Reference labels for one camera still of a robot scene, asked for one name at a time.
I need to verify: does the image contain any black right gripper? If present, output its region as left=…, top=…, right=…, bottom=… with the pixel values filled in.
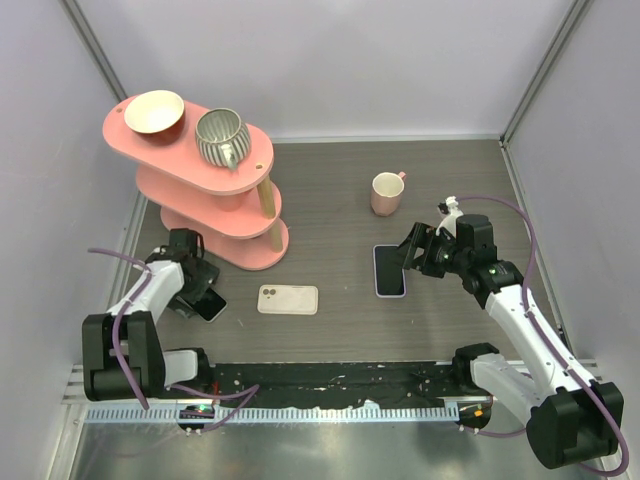
left=386, top=222, right=470, bottom=279

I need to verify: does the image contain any lilac phone case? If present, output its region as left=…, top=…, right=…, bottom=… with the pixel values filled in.
left=372, top=243, right=407, bottom=300

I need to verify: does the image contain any dark blue phone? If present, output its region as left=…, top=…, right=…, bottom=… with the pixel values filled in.
left=374, top=245, right=405, bottom=296

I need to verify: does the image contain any white-edged black phone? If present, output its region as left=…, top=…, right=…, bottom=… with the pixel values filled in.
left=192, top=288, right=228, bottom=323

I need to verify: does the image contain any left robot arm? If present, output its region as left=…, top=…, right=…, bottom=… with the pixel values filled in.
left=82, top=228, right=219, bottom=409

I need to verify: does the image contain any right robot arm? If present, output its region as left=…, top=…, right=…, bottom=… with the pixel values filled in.
left=397, top=214, right=629, bottom=469

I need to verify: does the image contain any beige phone case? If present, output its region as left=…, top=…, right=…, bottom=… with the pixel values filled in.
left=257, top=284, right=319, bottom=315

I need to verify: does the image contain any pink tiered wooden shelf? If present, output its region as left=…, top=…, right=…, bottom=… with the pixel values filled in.
left=103, top=98, right=289, bottom=271

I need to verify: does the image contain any pink ceramic mug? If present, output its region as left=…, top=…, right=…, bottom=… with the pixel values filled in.
left=370, top=172, right=406, bottom=217

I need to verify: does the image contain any grey striped mug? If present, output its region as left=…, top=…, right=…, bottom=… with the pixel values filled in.
left=195, top=108, right=252, bottom=171

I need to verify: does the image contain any cream bowl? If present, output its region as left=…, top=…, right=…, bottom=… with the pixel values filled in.
left=124, top=90, right=186, bottom=146

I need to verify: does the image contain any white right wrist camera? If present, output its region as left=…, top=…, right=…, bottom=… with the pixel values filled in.
left=436, top=196, right=463, bottom=237

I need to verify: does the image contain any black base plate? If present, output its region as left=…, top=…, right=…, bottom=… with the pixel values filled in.
left=183, top=362, right=488, bottom=409

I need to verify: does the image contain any white slotted cable duct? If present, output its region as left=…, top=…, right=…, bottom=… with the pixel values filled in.
left=84, top=399, right=459, bottom=425

